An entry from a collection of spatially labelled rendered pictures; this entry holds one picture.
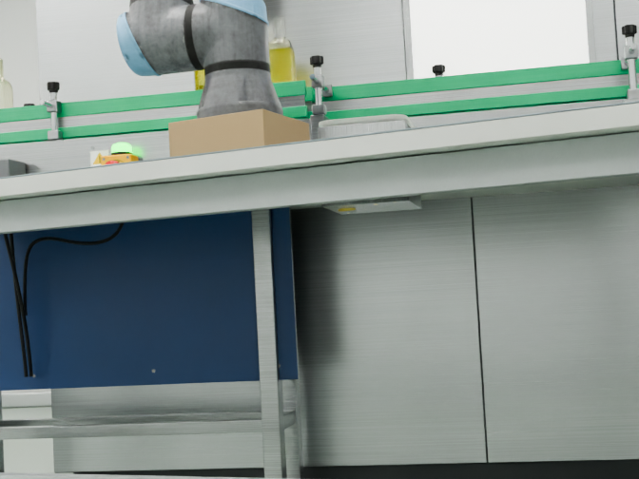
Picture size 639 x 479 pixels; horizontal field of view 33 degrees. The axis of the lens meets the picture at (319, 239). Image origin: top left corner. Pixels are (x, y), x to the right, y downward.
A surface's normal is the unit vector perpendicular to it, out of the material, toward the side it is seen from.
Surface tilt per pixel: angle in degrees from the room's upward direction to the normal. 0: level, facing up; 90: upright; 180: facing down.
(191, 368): 90
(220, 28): 90
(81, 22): 90
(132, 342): 90
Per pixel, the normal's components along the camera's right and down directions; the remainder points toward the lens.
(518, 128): -0.41, -0.03
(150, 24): -0.24, -0.21
